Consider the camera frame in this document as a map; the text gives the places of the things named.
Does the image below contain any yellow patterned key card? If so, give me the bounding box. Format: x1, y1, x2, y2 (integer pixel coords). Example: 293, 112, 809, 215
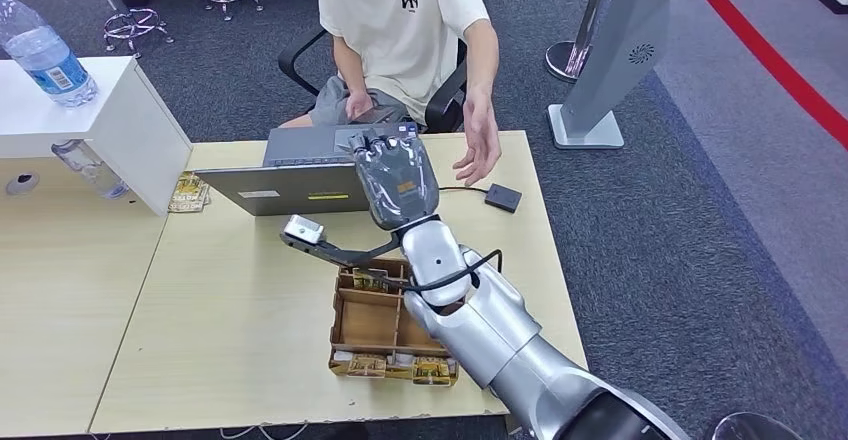
351, 268, 391, 293
411, 357, 458, 387
347, 354, 388, 379

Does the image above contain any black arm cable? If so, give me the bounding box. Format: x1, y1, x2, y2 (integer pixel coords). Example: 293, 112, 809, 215
344, 249, 503, 295

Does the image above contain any chrome stanchion post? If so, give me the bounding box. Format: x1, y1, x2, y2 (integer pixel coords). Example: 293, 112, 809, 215
544, 0, 621, 85

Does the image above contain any round glossy grey dome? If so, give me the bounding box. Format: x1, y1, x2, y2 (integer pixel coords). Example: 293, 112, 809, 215
710, 412, 803, 440

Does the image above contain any grey kiosk stand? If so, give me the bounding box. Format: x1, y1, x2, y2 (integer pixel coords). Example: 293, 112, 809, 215
547, 0, 674, 151

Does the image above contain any wooden card organizer box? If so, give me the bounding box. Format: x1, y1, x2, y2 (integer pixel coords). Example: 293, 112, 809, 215
327, 258, 462, 387

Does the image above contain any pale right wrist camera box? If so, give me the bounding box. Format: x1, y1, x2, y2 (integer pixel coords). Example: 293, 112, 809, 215
283, 214, 327, 246

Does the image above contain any clear water bottle blue label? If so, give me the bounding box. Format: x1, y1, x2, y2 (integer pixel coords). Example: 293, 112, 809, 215
0, 0, 99, 108

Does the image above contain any person's right hand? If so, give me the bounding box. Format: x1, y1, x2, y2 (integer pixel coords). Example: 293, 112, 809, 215
344, 90, 376, 122

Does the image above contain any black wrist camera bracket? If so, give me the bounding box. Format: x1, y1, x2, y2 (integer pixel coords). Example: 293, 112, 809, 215
279, 231, 402, 269

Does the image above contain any person's left hand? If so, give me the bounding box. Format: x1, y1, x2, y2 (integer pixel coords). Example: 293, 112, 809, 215
453, 89, 503, 188

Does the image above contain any grey laptop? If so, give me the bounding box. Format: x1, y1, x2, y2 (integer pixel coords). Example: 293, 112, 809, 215
193, 122, 420, 218

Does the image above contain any black office chair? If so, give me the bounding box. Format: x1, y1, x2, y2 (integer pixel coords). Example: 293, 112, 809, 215
278, 28, 469, 135

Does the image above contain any person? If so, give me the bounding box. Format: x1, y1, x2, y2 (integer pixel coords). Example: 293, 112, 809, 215
278, 0, 503, 188

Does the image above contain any red floor tape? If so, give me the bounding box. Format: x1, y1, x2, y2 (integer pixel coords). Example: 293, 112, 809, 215
675, 0, 848, 150

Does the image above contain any white desk shelf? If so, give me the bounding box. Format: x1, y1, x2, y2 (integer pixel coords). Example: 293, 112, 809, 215
0, 56, 193, 218

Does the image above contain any grey desk cable grommet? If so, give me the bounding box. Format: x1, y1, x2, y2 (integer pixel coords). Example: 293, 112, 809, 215
5, 172, 40, 196

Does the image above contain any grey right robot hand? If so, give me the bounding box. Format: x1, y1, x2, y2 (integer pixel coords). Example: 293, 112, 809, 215
349, 128, 442, 232

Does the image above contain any small black USB device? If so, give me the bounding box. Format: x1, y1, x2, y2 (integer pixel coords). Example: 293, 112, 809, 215
484, 183, 523, 214

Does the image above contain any thin white cable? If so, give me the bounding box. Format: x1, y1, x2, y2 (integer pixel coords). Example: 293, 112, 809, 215
218, 423, 309, 440

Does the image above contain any stack of yellow key cards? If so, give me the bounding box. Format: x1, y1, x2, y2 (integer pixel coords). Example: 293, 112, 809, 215
167, 171, 212, 214

